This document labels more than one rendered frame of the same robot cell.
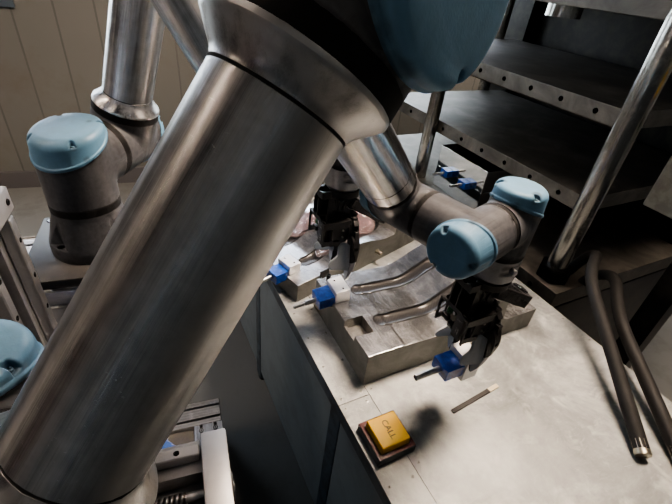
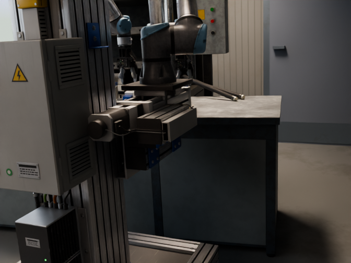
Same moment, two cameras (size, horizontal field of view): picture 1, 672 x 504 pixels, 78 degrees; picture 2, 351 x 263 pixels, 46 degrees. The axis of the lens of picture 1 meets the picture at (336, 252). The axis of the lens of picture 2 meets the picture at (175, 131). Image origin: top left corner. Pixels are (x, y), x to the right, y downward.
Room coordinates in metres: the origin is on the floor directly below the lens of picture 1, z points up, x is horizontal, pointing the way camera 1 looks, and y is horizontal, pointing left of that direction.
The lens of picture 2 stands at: (-1.06, 1.42, 1.23)
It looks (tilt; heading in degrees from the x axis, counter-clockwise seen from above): 13 degrees down; 315
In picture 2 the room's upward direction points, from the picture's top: 3 degrees counter-clockwise
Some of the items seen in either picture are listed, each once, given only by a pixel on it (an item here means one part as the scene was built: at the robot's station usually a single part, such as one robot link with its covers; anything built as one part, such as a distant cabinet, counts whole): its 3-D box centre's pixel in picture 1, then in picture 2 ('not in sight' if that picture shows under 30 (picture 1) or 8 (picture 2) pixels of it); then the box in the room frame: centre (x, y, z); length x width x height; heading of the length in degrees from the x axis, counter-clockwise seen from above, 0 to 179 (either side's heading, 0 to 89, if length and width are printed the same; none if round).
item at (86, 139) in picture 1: (77, 160); not in sight; (0.65, 0.46, 1.20); 0.13 x 0.12 x 0.14; 174
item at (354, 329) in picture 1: (357, 331); not in sight; (0.65, -0.07, 0.87); 0.05 x 0.05 x 0.04; 30
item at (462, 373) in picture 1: (443, 367); not in sight; (0.53, -0.23, 0.93); 0.13 x 0.05 x 0.05; 120
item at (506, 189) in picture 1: (509, 219); not in sight; (0.53, -0.24, 1.25); 0.09 x 0.08 x 0.11; 136
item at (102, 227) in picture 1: (91, 219); not in sight; (0.64, 0.47, 1.09); 0.15 x 0.15 x 0.10
